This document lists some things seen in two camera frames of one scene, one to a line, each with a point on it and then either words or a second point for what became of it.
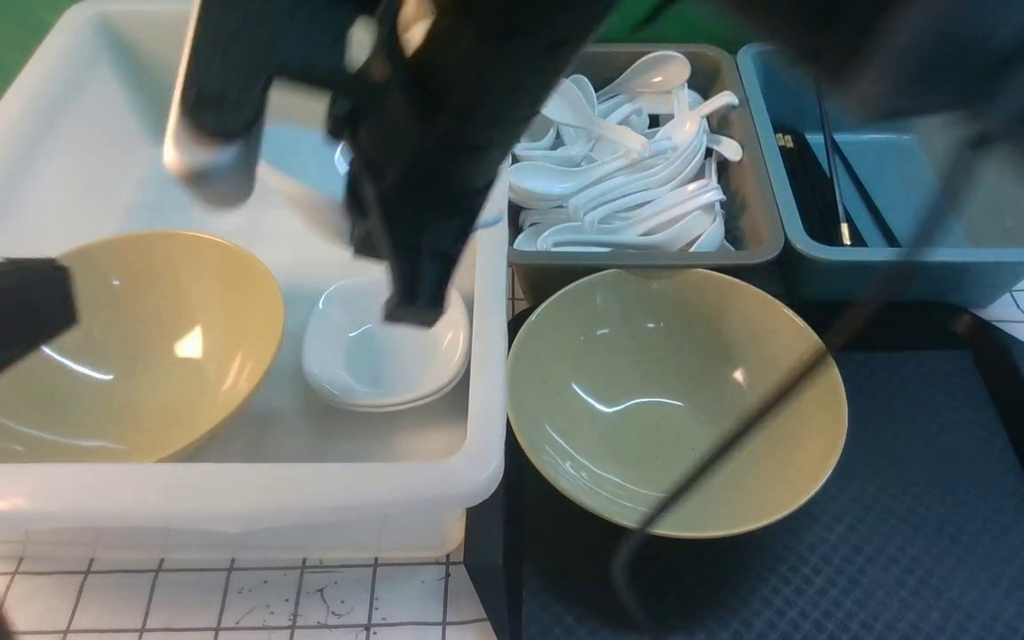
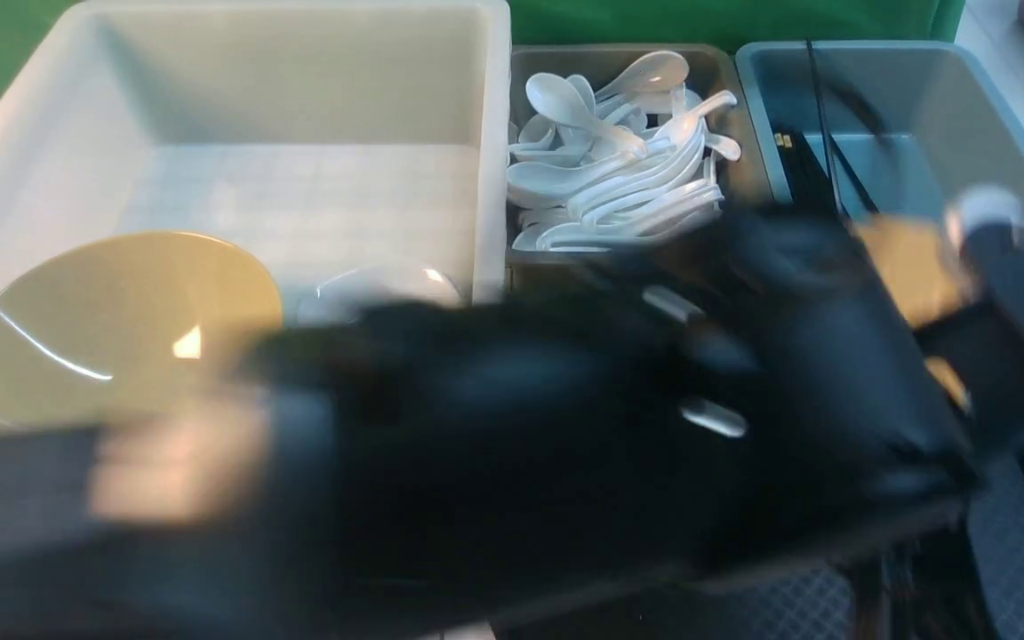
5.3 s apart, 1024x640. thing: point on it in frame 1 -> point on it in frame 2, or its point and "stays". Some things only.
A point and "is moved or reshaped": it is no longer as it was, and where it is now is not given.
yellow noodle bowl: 625,387 is moved or reshaped
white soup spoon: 564,105 stays
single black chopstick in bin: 887,228 stays
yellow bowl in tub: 172,332 stays
